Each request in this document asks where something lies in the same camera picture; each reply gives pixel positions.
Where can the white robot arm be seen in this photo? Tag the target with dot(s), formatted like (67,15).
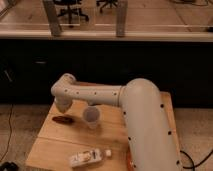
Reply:
(151,142)

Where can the right office chair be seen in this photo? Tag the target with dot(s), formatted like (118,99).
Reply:
(106,2)

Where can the orange plate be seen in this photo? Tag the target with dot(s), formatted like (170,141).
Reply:
(128,161)

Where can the black object bottom left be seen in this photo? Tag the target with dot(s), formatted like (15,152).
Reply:
(9,166)

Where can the left office chair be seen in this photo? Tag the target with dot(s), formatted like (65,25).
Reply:
(69,8)

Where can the left grey metal post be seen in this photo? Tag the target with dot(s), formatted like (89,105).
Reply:
(51,14)

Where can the office chair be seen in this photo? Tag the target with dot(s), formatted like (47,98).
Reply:
(69,8)
(106,2)

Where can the dark red pepper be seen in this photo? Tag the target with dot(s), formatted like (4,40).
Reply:
(63,120)

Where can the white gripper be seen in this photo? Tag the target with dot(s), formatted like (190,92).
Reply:
(62,106)

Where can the grey metal post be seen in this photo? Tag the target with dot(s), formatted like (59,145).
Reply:
(51,14)
(121,13)

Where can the right grey metal post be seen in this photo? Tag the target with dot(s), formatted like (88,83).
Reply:
(121,13)

